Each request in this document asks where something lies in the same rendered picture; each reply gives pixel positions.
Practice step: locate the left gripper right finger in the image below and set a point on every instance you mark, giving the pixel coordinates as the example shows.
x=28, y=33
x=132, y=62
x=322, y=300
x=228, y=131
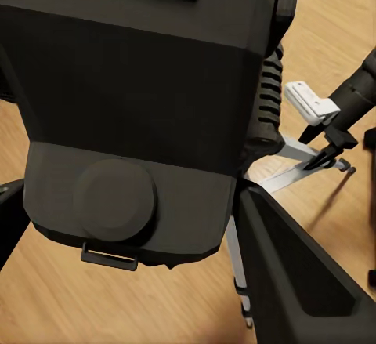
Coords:
x=298, y=293

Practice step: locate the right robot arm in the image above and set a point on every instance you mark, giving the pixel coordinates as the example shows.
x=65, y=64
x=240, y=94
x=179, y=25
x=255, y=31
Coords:
x=337, y=113

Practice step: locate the camera tripod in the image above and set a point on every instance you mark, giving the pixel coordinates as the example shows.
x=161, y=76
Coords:
x=264, y=139

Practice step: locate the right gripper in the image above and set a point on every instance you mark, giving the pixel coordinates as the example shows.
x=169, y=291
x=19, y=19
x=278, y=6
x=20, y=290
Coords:
x=353, y=107

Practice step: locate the digital camera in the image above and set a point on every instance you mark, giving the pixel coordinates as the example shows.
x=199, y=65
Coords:
x=137, y=112

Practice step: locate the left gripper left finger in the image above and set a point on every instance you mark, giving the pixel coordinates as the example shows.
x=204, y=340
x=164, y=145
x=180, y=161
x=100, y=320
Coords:
x=13, y=217

